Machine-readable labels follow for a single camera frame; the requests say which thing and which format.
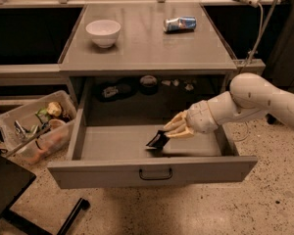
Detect grey metal cabinet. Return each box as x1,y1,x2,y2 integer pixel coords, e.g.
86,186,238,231
60,1,236,102

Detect dark round container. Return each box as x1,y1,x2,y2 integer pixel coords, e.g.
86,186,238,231
139,75,158,95

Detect yellow sponge in bin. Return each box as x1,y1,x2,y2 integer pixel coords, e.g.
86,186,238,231
47,102,62,118

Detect grey open top drawer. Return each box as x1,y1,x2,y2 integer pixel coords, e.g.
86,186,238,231
48,78,257,189

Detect clear plastic storage bin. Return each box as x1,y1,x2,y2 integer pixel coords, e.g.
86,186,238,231
0,90,76,164

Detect black drawer handle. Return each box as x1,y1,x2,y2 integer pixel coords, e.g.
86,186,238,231
138,168,172,181

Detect black chair base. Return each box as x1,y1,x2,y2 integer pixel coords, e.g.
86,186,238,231
0,150,90,235

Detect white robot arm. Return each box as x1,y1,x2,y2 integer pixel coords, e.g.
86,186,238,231
164,73,294,138

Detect white ceramic bowl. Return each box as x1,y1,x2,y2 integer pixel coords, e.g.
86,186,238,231
85,20,122,48

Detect white hanging cable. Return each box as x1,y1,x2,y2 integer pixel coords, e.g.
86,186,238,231
232,2,265,143

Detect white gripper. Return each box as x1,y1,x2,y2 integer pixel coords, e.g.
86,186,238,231
164,100,219,138

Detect crumpled white paper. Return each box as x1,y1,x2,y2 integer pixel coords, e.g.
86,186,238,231
184,83,195,92

